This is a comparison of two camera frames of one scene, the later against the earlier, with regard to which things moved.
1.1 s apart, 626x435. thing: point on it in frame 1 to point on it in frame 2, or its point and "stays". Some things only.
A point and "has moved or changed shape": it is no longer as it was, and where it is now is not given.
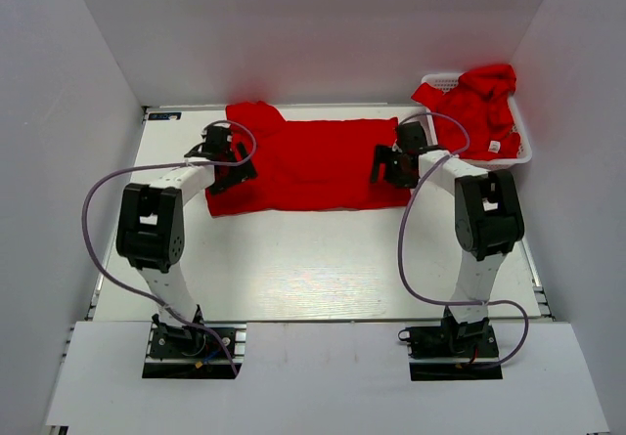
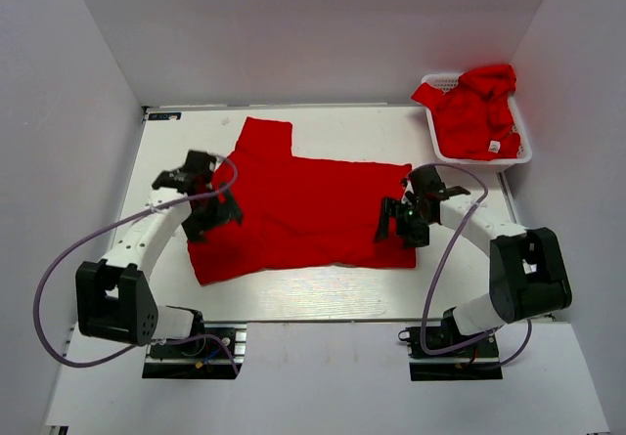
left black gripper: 243,171 to 226,211
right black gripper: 382,154 to 414,238
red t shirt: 307,164 has moved or changed shape
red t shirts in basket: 473,115 stays
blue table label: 163,115 stays
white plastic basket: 445,82 stays
